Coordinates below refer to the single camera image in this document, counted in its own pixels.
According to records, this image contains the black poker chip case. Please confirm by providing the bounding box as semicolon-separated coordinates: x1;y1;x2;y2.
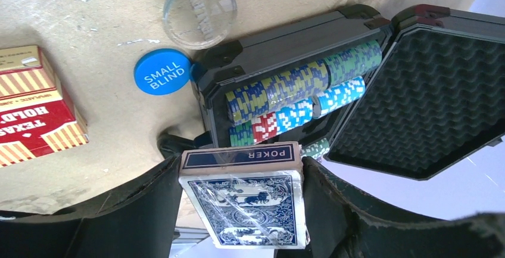
157;4;505;181

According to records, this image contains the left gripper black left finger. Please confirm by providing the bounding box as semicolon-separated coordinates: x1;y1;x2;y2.
1;158;182;257

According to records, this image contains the clear round disc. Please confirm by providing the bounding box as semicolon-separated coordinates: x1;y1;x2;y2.
161;0;238;50

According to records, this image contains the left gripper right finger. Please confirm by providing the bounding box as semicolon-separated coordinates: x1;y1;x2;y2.
274;157;504;257

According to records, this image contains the green poker chip row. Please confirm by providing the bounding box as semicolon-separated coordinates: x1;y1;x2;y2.
225;41;382;126

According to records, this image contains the blue round button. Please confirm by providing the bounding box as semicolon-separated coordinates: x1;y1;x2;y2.
133;48;191;96

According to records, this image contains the blue playing card deck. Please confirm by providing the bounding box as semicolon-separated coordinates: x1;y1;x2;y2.
179;142;310;249

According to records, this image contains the red playing card deck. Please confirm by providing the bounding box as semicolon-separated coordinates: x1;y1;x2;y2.
1;45;89;167

